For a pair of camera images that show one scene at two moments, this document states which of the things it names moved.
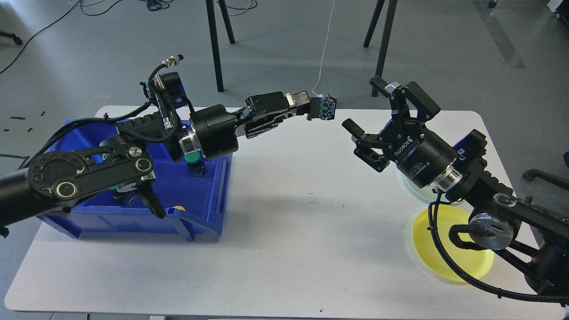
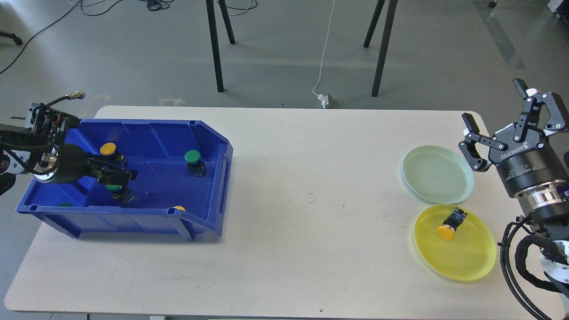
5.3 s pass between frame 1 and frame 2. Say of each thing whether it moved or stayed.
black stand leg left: stayed
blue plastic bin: stayed
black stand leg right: stayed
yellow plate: stayed
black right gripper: moved
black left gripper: moved
